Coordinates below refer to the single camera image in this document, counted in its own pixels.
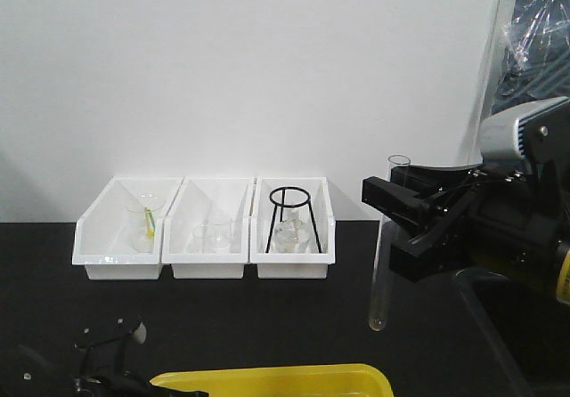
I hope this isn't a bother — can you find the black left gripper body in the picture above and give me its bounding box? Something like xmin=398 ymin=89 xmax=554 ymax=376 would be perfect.
xmin=1 ymin=316 xmax=208 ymax=396

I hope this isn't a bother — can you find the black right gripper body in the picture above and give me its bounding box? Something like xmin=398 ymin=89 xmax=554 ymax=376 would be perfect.
xmin=393 ymin=164 xmax=569 ymax=302

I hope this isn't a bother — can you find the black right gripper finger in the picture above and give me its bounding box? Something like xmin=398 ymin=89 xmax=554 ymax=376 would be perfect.
xmin=362 ymin=176 xmax=429 ymax=223
xmin=389 ymin=196 xmax=476 ymax=282

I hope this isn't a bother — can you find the tall glass test tube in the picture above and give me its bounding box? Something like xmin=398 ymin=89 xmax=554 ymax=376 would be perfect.
xmin=367 ymin=155 xmax=411 ymax=331

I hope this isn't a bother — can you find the yellow plastic tray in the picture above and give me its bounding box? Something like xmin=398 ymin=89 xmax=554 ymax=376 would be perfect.
xmin=151 ymin=363 xmax=394 ymax=397

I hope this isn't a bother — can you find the black lab sink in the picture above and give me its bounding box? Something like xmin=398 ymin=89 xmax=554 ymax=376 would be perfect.
xmin=453 ymin=268 xmax=569 ymax=396

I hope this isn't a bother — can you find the clear glass flask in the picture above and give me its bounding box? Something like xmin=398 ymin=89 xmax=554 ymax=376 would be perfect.
xmin=271 ymin=211 xmax=310 ymax=254

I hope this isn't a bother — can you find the white bin right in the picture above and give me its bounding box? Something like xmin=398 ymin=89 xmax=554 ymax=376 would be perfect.
xmin=249 ymin=177 xmax=336 ymax=280

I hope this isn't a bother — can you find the white bin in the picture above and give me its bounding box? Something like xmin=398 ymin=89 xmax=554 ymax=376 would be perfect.
xmin=161 ymin=176 xmax=255 ymax=280
xmin=249 ymin=177 xmax=336 ymax=280
xmin=72 ymin=177 xmax=183 ymax=280

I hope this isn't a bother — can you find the white bin left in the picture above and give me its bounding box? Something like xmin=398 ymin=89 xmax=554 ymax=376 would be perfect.
xmin=72 ymin=177 xmax=183 ymax=280

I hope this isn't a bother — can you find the plastic bag with black items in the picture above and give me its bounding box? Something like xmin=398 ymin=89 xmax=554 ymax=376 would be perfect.
xmin=491 ymin=0 xmax=569 ymax=114

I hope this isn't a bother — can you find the clear glass beaker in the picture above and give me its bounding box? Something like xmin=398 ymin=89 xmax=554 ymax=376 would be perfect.
xmin=190 ymin=215 xmax=232 ymax=254

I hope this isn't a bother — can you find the glass beaker with yellow straw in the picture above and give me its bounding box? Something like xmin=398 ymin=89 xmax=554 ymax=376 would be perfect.
xmin=126 ymin=193 xmax=165 ymax=253

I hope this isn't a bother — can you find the white bin middle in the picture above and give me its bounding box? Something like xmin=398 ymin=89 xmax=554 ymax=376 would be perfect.
xmin=161 ymin=176 xmax=255 ymax=280

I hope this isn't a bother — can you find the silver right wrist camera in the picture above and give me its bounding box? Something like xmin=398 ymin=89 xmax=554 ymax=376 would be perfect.
xmin=477 ymin=96 xmax=569 ymax=162

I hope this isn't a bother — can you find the black wire tripod stand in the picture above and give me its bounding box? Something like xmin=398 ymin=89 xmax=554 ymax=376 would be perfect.
xmin=265 ymin=186 xmax=322 ymax=254

